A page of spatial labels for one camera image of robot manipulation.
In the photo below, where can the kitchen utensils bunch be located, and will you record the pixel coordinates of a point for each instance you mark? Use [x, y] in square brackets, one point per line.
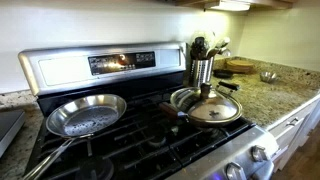
[201, 49]

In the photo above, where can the perforated steel utensil holder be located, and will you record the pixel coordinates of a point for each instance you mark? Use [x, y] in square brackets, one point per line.
[200, 71]

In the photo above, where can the steel lid with wooden knob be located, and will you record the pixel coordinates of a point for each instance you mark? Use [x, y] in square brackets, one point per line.
[213, 106]

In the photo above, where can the small black dish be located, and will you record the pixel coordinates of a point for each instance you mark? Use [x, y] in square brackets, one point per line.
[221, 73]

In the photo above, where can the empty steel frying pan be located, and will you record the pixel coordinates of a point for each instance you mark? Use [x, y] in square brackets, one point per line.
[80, 118]

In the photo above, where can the white cabinet drawers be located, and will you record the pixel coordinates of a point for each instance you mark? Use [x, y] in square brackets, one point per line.
[292, 133]

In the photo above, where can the small steel bowl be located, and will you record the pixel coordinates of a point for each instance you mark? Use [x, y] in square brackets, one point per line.
[268, 77]

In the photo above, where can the under-cabinet light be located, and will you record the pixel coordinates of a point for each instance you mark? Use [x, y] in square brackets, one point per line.
[230, 6]

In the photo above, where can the stainless steel gas stove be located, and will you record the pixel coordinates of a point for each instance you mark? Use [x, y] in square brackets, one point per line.
[145, 143]

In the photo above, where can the steel pan with wooden handles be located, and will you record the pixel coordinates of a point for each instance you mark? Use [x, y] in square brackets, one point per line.
[182, 99]

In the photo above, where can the dark appliance at left edge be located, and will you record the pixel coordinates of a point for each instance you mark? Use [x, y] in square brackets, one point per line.
[10, 123]

